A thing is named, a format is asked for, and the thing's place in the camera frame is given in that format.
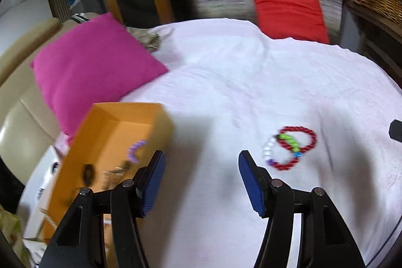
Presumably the orange cardboard box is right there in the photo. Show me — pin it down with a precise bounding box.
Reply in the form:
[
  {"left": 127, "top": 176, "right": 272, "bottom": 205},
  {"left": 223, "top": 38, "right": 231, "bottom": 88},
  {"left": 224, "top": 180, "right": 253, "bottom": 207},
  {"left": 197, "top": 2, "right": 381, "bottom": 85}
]
[{"left": 42, "top": 102, "right": 175, "bottom": 268}]

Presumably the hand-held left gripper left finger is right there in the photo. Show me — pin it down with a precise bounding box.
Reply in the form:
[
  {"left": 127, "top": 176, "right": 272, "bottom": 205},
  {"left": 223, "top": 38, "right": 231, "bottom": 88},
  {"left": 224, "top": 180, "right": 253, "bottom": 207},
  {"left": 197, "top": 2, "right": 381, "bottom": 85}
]
[{"left": 39, "top": 150, "right": 168, "bottom": 268}]

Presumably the brown slatted screen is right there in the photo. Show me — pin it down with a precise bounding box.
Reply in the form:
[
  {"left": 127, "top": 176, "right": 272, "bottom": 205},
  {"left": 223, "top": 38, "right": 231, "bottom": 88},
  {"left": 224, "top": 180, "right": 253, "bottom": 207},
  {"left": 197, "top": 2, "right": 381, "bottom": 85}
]
[{"left": 47, "top": 0, "right": 106, "bottom": 24}]

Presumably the red cushion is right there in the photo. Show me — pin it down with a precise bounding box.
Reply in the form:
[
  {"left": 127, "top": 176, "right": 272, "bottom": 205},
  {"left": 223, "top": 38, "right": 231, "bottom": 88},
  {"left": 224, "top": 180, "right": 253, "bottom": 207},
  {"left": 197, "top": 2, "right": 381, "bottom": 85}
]
[{"left": 249, "top": 0, "right": 331, "bottom": 45}]

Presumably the purple bead bracelet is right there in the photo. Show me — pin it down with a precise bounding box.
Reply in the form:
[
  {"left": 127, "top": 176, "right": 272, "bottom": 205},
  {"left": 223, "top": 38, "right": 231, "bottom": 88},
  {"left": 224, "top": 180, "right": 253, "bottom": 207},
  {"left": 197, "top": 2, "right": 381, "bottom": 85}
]
[{"left": 128, "top": 139, "right": 148, "bottom": 163}]

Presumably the black ring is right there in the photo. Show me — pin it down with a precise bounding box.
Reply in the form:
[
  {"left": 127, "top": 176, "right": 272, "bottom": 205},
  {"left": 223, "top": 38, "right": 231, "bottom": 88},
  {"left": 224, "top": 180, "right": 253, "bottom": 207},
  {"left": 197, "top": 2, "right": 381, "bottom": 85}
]
[{"left": 82, "top": 164, "right": 95, "bottom": 185}]

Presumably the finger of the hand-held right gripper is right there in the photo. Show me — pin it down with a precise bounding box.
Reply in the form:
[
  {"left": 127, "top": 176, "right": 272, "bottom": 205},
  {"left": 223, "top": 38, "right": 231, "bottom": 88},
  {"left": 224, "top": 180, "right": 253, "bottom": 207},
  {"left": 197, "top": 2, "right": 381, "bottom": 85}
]
[{"left": 389, "top": 119, "right": 402, "bottom": 143}]

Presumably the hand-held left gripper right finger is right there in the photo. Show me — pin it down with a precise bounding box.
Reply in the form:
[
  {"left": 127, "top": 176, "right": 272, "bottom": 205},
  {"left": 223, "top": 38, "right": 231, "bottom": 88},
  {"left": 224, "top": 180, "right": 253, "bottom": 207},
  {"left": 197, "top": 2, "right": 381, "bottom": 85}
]
[{"left": 238, "top": 150, "right": 366, "bottom": 268}]

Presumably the beige sofa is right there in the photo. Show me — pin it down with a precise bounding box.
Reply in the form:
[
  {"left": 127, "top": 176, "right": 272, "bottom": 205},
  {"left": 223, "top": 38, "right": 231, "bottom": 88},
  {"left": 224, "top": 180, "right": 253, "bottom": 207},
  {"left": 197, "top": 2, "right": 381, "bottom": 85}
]
[{"left": 0, "top": 17, "right": 71, "bottom": 187}]

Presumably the white box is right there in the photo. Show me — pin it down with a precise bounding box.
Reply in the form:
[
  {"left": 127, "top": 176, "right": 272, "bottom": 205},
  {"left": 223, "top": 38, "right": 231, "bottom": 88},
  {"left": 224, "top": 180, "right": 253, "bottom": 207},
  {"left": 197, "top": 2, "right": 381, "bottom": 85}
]
[{"left": 23, "top": 145, "right": 68, "bottom": 243}]

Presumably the red bead bracelet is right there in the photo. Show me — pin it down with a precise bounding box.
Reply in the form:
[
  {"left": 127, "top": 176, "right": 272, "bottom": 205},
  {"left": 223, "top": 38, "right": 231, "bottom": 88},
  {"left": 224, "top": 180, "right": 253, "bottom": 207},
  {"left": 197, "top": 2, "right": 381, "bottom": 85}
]
[{"left": 262, "top": 126, "right": 317, "bottom": 171}]

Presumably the green patterned cloth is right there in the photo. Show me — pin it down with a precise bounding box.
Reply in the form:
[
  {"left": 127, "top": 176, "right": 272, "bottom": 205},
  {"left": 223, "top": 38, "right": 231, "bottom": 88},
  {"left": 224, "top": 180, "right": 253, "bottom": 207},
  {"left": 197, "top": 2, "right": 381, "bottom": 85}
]
[{"left": 0, "top": 205, "right": 24, "bottom": 259}]

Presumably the wooden side table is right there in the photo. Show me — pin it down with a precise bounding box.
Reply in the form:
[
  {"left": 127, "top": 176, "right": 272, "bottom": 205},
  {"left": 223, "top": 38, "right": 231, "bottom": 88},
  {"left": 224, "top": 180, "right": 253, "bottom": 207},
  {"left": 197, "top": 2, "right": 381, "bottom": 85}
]
[{"left": 344, "top": 1, "right": 402, "bottom": 83}]

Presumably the pale gold hair clip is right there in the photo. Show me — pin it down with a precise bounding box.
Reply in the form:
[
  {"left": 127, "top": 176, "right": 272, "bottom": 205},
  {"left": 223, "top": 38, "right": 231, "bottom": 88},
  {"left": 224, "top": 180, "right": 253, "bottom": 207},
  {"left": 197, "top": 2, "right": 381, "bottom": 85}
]
[{"left": 102, "top": 161, "right": 132, "bottom": 185}]

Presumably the pink cushion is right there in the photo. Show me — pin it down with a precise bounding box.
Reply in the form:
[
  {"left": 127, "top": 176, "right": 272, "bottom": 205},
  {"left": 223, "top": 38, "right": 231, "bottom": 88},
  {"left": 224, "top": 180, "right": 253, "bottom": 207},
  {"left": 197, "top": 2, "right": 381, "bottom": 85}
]
[{"left": 30, "top": 12, "right": 169, "bottom": 138}]

